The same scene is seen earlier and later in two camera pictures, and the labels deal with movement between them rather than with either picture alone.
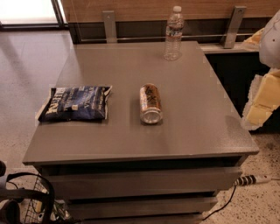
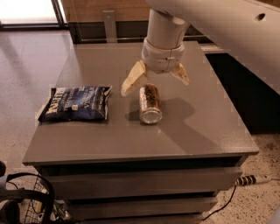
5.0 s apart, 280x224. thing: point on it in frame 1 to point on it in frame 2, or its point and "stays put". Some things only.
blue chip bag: [75, 103] stays put
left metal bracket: [110, 27] stays put
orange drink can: [150, 103] stays put
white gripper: [271, 44] to [161, 59]
